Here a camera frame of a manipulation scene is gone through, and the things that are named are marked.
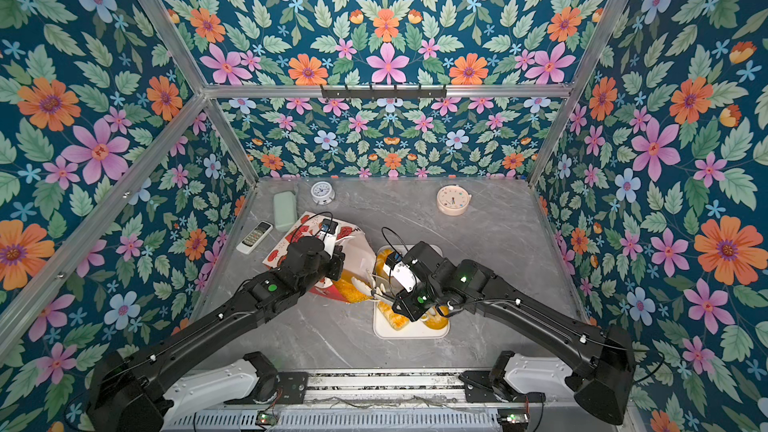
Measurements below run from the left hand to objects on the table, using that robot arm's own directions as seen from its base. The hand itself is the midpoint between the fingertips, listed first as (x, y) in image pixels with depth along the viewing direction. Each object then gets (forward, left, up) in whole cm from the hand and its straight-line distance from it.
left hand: (346, 242), depth 77 cm
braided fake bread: (-16, -13, -17) cm, 26 cm away
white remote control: (+16, +36, -19) cm, 44 cm away
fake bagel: (-16, -23, -18) cm, 33 cm away
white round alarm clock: (+34, +14, -17) cm, 40 cm away
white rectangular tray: (-18, -18, -19) cm, 32 cm away
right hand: (-16, -12, -3) cm, 21 cm away
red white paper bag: (+12, +14, -8) cm, 20 cm away
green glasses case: (+27, +27, -19) cm, 43 cm away
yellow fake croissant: (+4, -9, -16) cm, 19 cm away
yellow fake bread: (-9, 0, -11) cm, 15 cm away
